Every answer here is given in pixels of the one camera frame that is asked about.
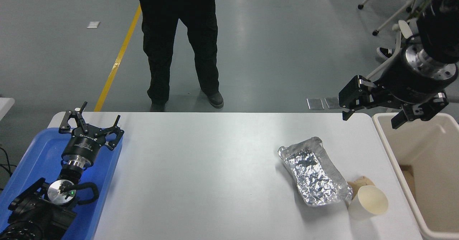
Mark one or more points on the blue plastic tray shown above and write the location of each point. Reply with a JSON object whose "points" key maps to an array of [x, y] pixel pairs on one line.
{"points": [[39, 150]]}

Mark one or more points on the metal floor plate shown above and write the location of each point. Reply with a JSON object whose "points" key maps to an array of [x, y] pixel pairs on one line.
{"points": [[332, 102], [315, 103]]}

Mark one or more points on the small white table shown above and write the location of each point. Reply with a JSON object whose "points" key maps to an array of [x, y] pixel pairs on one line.
{"points": [[5, 105]]}

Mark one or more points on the person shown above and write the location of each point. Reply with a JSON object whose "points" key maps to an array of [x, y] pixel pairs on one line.
{"points": [[179, 36], [385, 53]]}

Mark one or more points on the cream paper cup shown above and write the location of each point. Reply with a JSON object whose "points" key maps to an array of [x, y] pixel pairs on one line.
{"points": [[373, 200]]}

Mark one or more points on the crumpled silver foil tray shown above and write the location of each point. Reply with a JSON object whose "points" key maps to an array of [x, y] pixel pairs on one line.
{"points": [[315, 175]]}

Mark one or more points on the crumpled tan paper ball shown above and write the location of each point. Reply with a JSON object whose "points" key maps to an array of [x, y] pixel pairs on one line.
{"points": [[360, 182]]}

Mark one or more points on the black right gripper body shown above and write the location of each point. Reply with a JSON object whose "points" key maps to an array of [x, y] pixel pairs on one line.
{"points": [[408, 82]]}

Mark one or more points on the large pale plastic bin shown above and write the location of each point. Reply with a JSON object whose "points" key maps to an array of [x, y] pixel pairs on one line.
{"points": [[430, 161]]}

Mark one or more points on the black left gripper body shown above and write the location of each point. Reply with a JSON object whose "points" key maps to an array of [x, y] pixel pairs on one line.
{"points": [[83, 145]]}

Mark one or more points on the white paper sheet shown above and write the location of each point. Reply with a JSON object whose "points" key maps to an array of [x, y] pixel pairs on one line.
{"points": [[93, 24]]}

